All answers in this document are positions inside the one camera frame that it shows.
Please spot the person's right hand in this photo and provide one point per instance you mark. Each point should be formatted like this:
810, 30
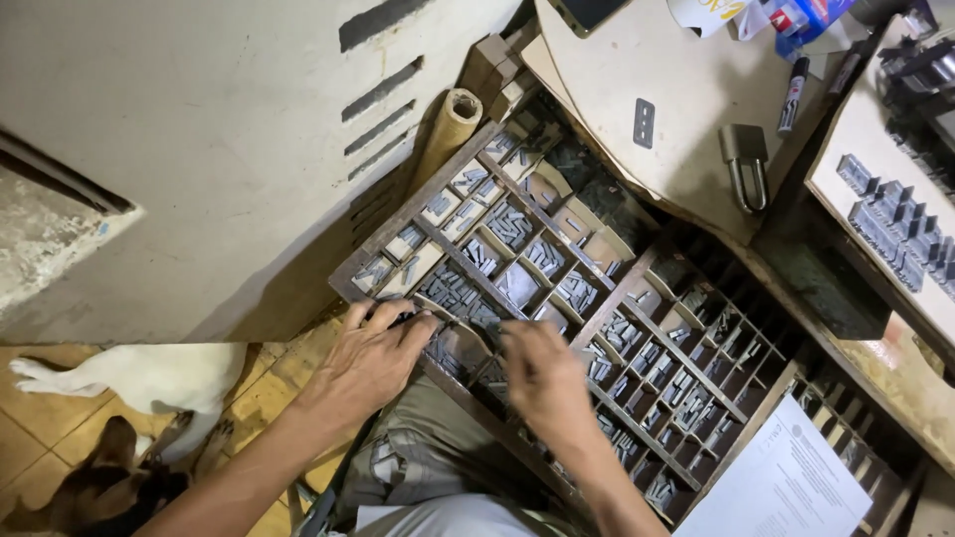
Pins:
552, 388

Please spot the cardboard tube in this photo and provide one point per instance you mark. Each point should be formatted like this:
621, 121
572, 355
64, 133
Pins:
448, 138

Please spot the blue packet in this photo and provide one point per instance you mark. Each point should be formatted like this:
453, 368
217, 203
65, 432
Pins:
806, 19

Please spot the person's right fingers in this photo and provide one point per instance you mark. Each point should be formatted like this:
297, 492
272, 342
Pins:
522, 344

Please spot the beige wooden board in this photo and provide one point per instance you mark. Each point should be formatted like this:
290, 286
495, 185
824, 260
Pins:
686, 89

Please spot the grey metal plate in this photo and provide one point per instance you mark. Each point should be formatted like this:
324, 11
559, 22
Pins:
644, 123

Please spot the beige metal cabinet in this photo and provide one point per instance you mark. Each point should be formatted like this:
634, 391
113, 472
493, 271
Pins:
224, 149

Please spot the dark pen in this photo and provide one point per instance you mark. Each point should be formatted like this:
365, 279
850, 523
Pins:
845, 73

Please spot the person's grey trousers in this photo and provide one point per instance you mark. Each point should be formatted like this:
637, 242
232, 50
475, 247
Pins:
433, 447

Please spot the heap of metal type pieces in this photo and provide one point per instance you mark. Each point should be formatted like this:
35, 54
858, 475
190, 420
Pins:
507, 224

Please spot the black marker pen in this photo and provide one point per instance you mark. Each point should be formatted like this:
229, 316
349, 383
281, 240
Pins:
794, 93

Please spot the person's left hand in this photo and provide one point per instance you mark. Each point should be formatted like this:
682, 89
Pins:
365, 373

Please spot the black phone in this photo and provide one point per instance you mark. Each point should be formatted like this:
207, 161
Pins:
589, 11

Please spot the wooden type case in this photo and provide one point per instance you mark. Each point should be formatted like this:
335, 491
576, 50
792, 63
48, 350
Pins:
634, 306

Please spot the row of set metal type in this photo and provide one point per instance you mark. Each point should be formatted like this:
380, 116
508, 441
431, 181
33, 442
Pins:
903, 224

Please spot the printed white paper sheet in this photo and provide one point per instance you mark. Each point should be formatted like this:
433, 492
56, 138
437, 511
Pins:
783, 485

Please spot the white dog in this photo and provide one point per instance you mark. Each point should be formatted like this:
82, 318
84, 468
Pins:
149, 377

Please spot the person's white shirt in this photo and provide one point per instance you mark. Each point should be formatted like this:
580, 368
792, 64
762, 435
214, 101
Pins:
440, 518

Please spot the white work table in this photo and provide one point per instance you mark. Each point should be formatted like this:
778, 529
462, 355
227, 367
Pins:
858, 134

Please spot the brass padlock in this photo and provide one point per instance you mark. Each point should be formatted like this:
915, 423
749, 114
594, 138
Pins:
743, 160

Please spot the brown dog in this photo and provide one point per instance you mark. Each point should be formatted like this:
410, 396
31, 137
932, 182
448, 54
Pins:
97, 485

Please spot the dark green block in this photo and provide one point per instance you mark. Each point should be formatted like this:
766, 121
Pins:
828, 291

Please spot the stack of wooden blocks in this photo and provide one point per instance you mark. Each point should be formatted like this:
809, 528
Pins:
496, 71

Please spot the white paper with yellow print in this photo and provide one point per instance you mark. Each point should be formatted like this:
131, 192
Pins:
705, 13

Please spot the black metal machine part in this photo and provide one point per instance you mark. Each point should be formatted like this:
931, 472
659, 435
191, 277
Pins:
921, 82

